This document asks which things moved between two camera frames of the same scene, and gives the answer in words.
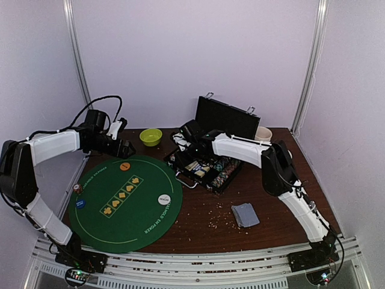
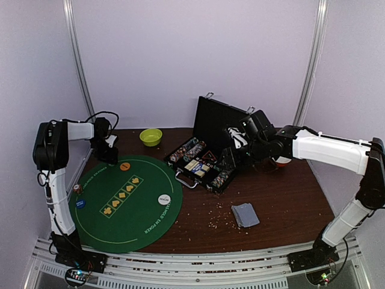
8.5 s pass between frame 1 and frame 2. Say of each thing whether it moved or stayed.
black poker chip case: stayed
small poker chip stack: stayed
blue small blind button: stayed
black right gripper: moved
